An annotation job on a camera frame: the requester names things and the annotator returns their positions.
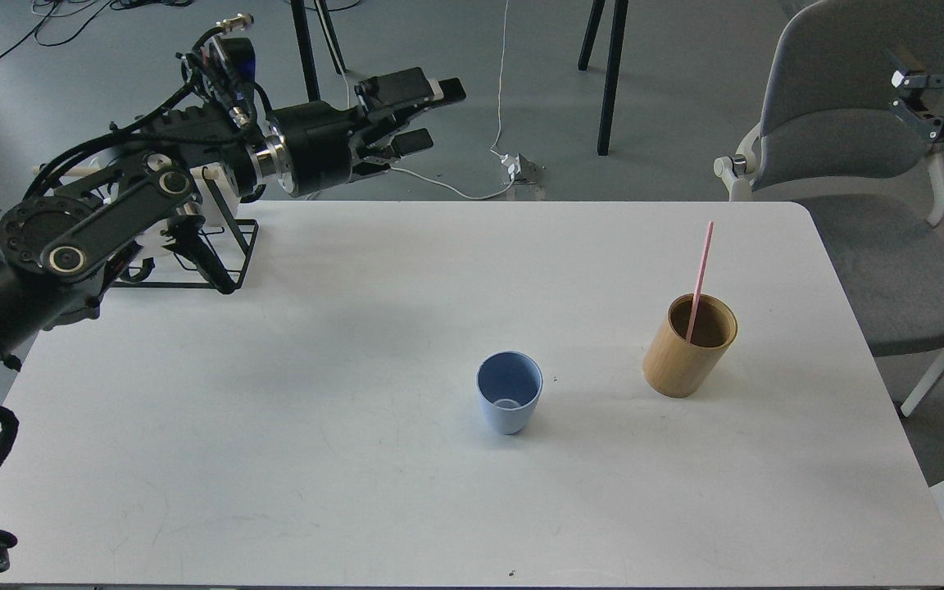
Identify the grey office chair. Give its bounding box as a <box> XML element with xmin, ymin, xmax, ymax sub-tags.
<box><xmin>714</xmin><ymin>0</ymin><xmax>944</xmax><ymax>419</ymax></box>

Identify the black table leg left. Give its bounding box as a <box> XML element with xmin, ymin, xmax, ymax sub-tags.
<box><xmin>289</xmin><ymin>1</ymin><xmax>348</xmax><ymax>102</ymax></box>

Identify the white power adapter plug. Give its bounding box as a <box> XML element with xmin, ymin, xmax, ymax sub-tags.
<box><xmin>499</xmin><ymin>152</ymin><xmax>540</xmax><ymax>184</ymax></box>

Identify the black floor cable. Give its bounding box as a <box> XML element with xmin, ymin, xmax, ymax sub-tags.
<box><xmin>0</xmin><ymin>0</ymin><xmax>194</xmax><ymax>103</ymax></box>

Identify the black wire cup rack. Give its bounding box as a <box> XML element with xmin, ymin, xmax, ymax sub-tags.
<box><xmin>115</xmin><ymin>180</ymin><xmax>259</xmax><ymax>293</ymax></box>

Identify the black table leg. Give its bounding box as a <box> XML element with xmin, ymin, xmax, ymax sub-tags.
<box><xmin>289</xmin><ymin>1</ymin><xmax>348</xmax><ymax>102</ymax></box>
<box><xmin>577</xmin><ymin>1</ymin><xmax>630</xmax><ymax>157</ymax></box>

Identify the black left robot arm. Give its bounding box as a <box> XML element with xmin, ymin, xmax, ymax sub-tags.
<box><xmin>0</xmin><ymin>14</ymin><xmax>467</xmax><ymax>574</ymax></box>

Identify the blue plastic cup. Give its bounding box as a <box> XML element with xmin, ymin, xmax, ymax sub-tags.
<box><xmin>475</xmin><ymin>351</ymin><xmax>544</xmax><ymax>434</ymax></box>

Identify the white power cable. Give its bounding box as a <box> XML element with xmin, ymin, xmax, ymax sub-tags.
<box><xmin>306</xmin><ymin>0</ymin><xmax>515</xmax><ymax>202</ymax></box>

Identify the white mug on rack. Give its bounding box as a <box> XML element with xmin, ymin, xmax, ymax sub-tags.
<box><xmin>190</xmin><ymin>163</ymin><xmax>265</xmax><ymax>217</ymax></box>

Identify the black table leg right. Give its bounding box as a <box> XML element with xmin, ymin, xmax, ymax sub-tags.
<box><xmin>577</xmin><ymin>1</ymin><xmax>630</xmax><ymax>157</ymax></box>

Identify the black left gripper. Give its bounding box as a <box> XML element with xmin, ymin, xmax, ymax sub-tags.
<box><xmin>256</xmin><ymin>68</ymin><xmax>467</xmax><ymax>197</ymax></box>

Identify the bamboo cylindrical holder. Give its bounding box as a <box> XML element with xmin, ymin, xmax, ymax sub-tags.
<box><xmin>642</xmin><ymin>294</ymin><xmax>738</xmax><ymax>398</ymax></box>

